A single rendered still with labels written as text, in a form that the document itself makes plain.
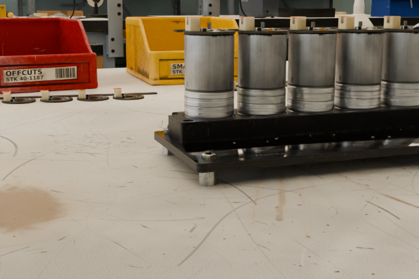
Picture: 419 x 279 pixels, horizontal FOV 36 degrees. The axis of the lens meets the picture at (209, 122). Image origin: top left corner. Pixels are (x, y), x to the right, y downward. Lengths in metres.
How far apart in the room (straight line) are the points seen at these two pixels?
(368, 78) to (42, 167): 0.17
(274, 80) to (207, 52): 0.04
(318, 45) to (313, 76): 0.02
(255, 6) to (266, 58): 2.76
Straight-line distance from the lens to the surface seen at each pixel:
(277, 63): 0.32
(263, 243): 0.21
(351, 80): 0.34
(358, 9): 0.75
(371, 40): 0.34
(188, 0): 5.09
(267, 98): 0.32
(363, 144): 0.31
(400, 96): 0.36
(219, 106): 0.31
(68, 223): 0.23
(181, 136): 0.30
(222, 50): 0.31
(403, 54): 0.36
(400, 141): 0.32
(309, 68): 0.33
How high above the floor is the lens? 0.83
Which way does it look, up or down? 11 degrees down
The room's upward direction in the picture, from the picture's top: straight up
